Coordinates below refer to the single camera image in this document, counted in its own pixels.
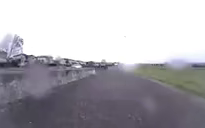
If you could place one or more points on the low concrete wall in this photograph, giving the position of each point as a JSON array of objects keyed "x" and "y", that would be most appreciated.
[{"x": 68, "y": 75}]

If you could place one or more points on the green grass field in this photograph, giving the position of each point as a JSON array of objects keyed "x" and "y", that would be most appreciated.
[{"x": 183, "y": 79}]

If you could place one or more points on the distant row of trees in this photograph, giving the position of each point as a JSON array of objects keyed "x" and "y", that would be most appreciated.
[{"x": 190, "y": 65}]

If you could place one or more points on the row of buildings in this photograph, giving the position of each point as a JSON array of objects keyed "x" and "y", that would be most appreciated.
[{"x": 43, "y": 60}]

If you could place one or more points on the dark asphalt path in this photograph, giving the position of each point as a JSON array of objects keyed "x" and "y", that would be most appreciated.
[{"x": 113, "y": 100}]

